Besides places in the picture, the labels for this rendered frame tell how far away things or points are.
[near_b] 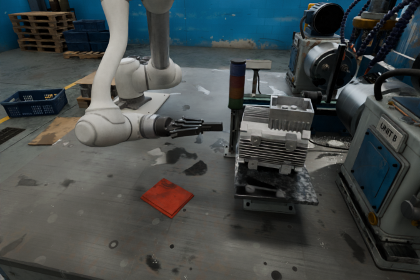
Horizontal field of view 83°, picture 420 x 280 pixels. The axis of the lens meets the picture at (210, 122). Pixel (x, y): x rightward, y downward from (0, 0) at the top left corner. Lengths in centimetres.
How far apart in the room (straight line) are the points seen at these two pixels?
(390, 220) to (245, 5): 625
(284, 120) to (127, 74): 99
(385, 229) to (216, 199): 49
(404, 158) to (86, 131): 83
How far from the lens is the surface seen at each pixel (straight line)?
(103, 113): 79
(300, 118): 72
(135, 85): 147
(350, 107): 101
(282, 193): 76
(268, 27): 675
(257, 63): 146
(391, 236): 84
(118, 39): 97
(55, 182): 110
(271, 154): 73
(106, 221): 88
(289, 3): 673
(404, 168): 72
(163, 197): 88
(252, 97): 134
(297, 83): 175
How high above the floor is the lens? 145
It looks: 30 degrees down
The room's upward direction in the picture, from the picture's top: straight up
